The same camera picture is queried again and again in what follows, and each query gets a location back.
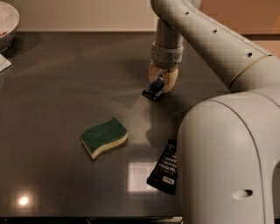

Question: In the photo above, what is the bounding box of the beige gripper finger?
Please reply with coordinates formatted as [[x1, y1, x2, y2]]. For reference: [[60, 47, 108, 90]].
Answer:
[[148, 60, 161, 83], [162, 69, 179, 94]]

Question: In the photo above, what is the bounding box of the blue rxbar blueberry wrapper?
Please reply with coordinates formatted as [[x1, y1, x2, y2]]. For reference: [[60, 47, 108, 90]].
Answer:
[[142, 77, 165, 102]]

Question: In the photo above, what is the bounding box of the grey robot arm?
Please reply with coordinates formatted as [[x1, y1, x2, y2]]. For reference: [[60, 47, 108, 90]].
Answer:
[[149, 0, 280, 224]]

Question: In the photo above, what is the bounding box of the black rxbar chocolate wrapper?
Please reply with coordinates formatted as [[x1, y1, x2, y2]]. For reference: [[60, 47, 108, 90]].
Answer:
[[146, 139, 178, 194]]

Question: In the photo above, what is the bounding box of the green and yellow sponge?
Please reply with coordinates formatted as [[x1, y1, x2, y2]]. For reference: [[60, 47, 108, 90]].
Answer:
[[80, 117, 128, 159]]

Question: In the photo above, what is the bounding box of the white paper sheet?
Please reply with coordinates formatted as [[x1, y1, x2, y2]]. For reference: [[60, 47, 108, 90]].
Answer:
[[0, 54, 11, 73]]

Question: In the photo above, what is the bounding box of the white bowl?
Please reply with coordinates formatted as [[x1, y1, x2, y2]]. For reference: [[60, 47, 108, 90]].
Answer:
[[0, 1, 19, 52]]

